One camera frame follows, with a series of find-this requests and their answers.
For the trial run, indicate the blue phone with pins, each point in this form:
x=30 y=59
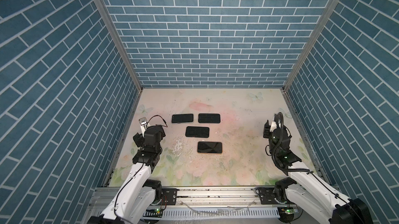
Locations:
x=182 y=118

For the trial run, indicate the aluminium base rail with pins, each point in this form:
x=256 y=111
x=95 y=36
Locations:
x=203 y=203

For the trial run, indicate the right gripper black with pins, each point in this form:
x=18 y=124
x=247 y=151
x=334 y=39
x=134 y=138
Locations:
x=266 y=130

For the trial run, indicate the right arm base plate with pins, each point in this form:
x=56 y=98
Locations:
x=266 y=195

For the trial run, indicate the controller board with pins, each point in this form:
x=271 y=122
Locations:
x=286 y=214
x=155 y=213

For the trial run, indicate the right controller board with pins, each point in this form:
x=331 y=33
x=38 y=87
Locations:
x=286 y=214

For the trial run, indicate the black phone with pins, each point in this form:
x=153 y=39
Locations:
x=197 y=132
x=209 y=147
x=209 y=118

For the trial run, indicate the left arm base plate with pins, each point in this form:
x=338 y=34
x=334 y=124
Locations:
x=166 y=196

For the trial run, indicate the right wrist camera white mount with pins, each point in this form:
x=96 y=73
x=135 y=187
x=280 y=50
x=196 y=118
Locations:
x=274 y=124

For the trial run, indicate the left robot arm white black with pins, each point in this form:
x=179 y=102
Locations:
x=138 y=192

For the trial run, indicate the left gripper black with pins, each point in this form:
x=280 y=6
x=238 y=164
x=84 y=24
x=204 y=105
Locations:
x=138 y=138

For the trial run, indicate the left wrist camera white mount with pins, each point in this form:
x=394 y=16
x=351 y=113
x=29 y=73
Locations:
x=143 y=125

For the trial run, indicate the left controller board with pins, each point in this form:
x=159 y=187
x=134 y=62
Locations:
x=155 y=213

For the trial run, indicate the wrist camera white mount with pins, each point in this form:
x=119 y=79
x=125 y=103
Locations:
x=274 y=124
x=143 y=125

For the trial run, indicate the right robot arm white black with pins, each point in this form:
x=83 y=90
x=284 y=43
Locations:
x=305 y=188

